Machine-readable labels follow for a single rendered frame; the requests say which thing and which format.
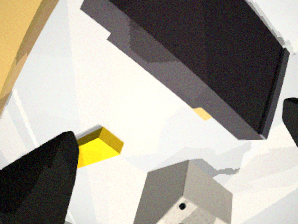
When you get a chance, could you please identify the orange-handled awl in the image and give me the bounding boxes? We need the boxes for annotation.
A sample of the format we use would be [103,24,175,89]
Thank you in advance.
[192,108,213,120]

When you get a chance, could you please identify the yellow flat bar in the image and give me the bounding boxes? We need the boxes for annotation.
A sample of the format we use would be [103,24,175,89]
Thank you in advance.
[77,127,124,168]

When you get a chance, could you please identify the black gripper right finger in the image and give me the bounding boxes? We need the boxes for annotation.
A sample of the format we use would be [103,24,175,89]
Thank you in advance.
[282,97,298,148]

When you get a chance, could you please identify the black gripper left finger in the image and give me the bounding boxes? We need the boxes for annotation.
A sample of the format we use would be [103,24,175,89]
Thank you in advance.
[0,131,80,224]

